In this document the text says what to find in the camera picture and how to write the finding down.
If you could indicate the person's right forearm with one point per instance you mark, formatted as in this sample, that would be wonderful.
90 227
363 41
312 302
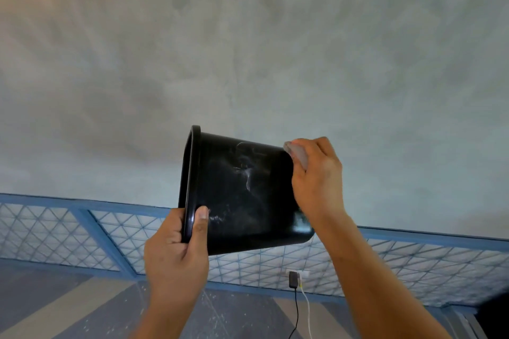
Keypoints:
370 287

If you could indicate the person's right fingers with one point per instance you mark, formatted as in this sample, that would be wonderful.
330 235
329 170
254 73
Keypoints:
314 148

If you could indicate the white wall socket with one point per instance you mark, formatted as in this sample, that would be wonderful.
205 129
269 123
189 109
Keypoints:
304 273

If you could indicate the person's right hand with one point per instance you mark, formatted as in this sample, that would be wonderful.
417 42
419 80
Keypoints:
318 187

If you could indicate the person's left hand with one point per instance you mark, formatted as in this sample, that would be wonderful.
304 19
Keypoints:
173 267

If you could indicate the person's left forearm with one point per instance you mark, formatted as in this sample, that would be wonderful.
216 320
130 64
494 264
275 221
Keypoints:
165 319

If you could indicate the person's left thumb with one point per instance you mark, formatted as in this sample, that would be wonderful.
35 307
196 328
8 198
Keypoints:
199 227

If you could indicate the black plug adapter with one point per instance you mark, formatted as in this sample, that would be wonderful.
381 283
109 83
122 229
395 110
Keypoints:
293 280

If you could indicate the blue framed lattice window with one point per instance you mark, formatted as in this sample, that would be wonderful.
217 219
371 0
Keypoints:
43 231

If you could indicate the grey metal frame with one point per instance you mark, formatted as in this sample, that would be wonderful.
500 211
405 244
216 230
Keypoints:
461 323

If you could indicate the black plastic bucket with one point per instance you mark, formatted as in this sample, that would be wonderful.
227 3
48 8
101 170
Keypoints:
242 191

